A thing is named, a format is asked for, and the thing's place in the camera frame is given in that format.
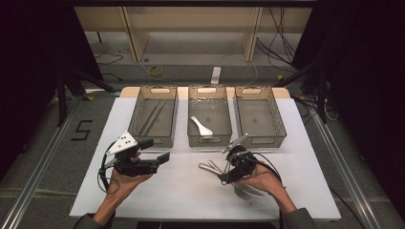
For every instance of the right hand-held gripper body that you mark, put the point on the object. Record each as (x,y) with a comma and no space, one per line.
(242,165)

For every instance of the person's right hand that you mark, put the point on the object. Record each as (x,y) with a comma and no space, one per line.
(264,179)

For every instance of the white power strip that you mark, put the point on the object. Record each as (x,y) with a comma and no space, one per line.
(216,75)

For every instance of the aluminium floor rail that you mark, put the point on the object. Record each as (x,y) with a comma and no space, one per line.
(344,171)
(31,187)

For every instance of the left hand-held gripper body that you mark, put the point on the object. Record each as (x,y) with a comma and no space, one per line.
(133,165)

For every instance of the metal fork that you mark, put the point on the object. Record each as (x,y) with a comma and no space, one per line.
(242,194)

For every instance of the white table mat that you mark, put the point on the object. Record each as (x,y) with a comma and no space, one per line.
(191,197)

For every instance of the grey mesh storage bin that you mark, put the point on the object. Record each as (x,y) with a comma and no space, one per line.
(154,117)
(208,108)
(258,119)

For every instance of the beige wooden shelf unit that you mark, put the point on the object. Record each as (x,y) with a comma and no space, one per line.
(191,19)

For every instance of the person's left hand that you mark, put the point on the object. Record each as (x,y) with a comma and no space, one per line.
(127,184)

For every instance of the black metal stand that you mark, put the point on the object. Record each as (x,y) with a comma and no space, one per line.
(62,95)
(321,95)

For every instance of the white ceramic spoon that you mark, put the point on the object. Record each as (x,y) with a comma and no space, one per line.
(202,128)

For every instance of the metal chopstick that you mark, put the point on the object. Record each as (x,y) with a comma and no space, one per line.
(149,118)
(155,117)

